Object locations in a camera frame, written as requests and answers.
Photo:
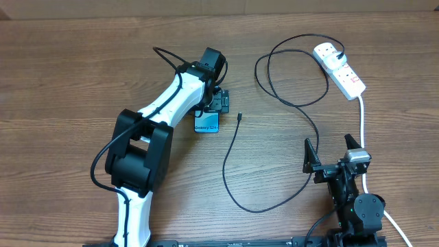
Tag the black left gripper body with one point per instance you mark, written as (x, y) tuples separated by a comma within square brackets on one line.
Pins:
[(219, 102)]

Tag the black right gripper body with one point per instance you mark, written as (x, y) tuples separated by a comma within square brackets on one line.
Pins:
[(325, 171)]

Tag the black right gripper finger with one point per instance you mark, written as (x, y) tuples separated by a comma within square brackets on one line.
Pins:
[(351, 142), (311, 158)]

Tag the Samsung Galaxy smartphone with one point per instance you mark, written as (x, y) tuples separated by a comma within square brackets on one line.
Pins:
[(206, 122)]

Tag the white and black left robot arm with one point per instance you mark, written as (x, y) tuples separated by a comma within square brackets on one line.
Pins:
[(139, 152)]

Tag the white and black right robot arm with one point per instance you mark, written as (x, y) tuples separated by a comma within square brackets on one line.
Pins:
[(359, 214)]

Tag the white charger plug adapter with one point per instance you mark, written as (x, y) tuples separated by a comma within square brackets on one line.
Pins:
[(335, 60)]

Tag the white power strip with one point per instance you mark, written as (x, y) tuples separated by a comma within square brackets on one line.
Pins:
[(345, 78)]

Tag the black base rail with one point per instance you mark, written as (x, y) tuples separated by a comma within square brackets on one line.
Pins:
[(293, 242)]

